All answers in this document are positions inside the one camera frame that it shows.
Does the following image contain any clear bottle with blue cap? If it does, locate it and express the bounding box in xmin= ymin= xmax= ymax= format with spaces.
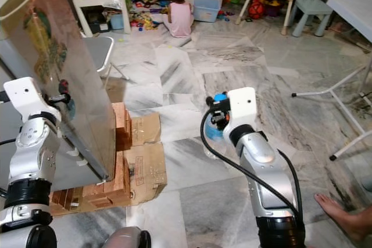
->
xmin=203 ymin=92 xmax=231 ymax=159

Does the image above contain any steel fridge door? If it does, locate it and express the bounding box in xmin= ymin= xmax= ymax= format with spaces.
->
xmin=0 ymin=0 xmax=117 ymax=182

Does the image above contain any flattened brown cardboard box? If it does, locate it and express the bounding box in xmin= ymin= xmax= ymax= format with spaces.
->
xmin=81 ymin=112 xmax=167 ymax=206

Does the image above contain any seated child in pink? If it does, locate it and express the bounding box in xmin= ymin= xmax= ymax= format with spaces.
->
xmin=162 ymin=0 xmax=196 ymax=39

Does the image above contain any light blue storage bin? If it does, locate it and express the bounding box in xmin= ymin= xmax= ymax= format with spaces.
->
xmin=193 ymin=0 xmax=222 ymax=24

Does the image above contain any red ball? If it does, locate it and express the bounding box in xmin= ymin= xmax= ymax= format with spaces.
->
xmin=247 ymin=1 xmax=264 ymax=20

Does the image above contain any pale blue child chair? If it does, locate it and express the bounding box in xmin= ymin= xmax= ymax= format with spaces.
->
xmin=290 ymin=0 xmax=337 ymax=39

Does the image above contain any grey robot leg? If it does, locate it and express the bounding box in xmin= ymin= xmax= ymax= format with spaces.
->
xmin=102 ymin=227 xmax=152 ymax=248

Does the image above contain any person's bare foot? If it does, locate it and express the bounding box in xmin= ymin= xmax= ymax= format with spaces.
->
xmin=313 ymin=193 xmax=372 ymax=243

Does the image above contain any white folding table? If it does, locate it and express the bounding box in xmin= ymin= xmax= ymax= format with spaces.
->
xmin=292 ymin=0 xmax=372 ymax=162

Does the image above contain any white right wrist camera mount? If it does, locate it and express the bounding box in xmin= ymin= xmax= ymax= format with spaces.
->
xmin=227 ymin=87 xmax=260 ymax=136

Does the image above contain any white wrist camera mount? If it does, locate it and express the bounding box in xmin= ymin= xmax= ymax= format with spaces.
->
xmin=3 ymin=77 xmax=62 ymax=124
xmin=227 ymin=87 xmax=260 ymax=136

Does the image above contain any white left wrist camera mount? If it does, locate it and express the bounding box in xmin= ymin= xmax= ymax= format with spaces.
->
xmin=3 ymin=77 xmax=62 ymax=124

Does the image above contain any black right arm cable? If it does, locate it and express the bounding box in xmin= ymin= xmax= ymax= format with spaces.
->
xmin=200 ymin=107 xmax=306 ymax=221

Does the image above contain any grey chair with white frame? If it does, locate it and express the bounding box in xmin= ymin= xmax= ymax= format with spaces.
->
xmin=87 ymin=36 xmax=130 ymax=82

